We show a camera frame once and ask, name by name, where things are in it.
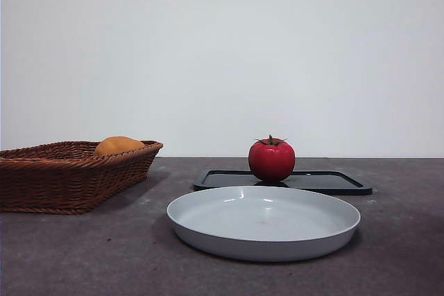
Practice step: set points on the red tomato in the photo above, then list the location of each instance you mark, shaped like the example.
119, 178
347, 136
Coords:
272, 161

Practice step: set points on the grey round plate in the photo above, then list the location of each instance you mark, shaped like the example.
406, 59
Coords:
260, 226

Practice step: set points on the orange bread roll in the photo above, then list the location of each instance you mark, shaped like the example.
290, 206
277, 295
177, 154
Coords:
118, 144

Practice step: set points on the dark rectangular tray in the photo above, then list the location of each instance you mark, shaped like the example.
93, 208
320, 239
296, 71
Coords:
329, 180

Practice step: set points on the brown wicker basket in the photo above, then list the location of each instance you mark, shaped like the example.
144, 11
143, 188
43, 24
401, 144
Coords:
69, 185

